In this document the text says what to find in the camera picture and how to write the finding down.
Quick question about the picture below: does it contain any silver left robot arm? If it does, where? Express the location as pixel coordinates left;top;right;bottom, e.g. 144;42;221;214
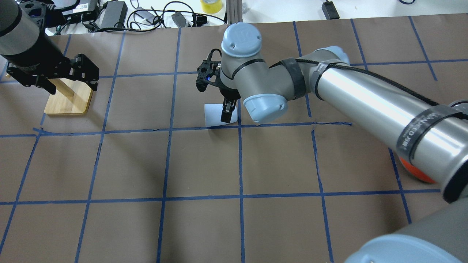
0;0;100;95

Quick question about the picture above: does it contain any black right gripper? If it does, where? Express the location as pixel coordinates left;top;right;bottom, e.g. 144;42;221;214
216;79;241;123

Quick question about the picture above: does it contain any yellow tape roll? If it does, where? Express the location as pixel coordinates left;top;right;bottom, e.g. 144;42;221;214
200;0;223;14

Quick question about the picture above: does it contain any black power adapter brick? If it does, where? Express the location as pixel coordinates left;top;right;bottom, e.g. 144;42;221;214
321;0;340;20

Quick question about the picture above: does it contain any orange can with silver lid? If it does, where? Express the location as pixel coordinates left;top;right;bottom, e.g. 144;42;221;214
398;157;436;184

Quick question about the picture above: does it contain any wooden cup rack stand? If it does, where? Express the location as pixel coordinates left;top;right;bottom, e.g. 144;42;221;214
44;78;93;115

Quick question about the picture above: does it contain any light blue plastic cup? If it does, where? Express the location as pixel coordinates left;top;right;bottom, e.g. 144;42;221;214
204;104;238;127

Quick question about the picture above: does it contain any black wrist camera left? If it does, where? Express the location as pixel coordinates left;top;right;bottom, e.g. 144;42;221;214
18;0;66;30

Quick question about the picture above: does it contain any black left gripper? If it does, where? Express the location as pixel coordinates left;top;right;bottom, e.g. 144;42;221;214
5;35;100;95

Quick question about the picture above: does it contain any aluminium frame post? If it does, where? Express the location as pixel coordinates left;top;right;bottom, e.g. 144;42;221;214
225;0;244;25

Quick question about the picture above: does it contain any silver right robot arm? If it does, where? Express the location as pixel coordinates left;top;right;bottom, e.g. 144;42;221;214
217;22;468;263

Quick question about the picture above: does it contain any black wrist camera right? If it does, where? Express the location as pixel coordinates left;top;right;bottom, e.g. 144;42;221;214
195;49;222;92

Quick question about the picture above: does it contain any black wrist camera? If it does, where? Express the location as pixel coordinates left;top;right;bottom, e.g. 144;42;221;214
18;0;66;30
195;49;222;92

